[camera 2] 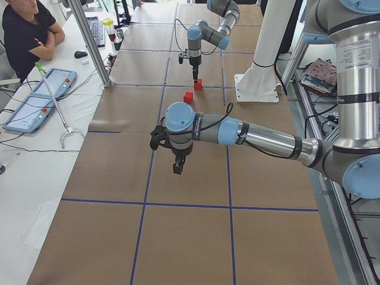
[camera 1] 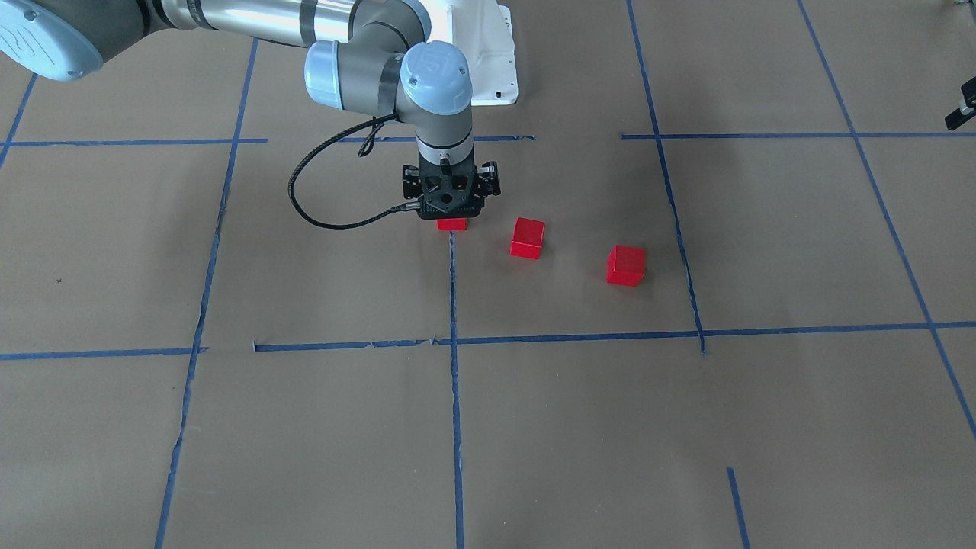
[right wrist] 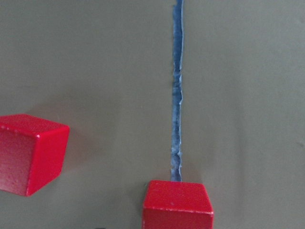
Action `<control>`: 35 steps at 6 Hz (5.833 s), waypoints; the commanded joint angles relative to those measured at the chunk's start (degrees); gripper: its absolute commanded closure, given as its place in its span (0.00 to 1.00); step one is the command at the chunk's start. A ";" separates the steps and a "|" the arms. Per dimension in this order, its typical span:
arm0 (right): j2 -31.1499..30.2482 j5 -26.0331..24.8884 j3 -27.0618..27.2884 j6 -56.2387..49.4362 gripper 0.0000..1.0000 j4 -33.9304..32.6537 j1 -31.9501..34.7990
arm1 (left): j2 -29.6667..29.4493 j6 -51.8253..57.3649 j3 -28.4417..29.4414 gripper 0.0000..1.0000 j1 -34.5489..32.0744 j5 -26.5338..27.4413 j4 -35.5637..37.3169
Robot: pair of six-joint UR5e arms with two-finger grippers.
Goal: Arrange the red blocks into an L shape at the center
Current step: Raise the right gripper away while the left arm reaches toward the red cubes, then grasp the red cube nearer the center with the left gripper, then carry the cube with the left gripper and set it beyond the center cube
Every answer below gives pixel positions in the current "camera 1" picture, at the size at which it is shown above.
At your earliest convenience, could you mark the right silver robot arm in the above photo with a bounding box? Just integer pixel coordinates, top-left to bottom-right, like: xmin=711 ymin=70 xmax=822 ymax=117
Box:
xmin=1 ymin=1 xmax=501 ymax=229

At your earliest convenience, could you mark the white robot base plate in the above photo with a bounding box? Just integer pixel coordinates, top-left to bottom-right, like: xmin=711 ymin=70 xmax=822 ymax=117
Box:
xmin=422 ymin=1 xmax=519 ymax=105

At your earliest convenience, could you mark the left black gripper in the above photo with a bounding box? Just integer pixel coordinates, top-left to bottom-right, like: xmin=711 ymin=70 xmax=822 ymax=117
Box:
xmin=944 ymin=77 xmax=976 ymax=131

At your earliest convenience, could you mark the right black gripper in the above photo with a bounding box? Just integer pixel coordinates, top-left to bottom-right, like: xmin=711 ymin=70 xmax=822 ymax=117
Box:
xmin=402 ymin=156 xmax=501 ymax=221

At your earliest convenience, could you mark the red block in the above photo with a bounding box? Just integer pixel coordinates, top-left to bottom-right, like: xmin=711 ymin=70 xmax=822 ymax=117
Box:
xmin=509 ymin=217 xmax=546 ymax=260
xmin=605 ymin=246 xmax=647 ymax=287
xmin=435 ymin=218 xmax=468 ymax=232

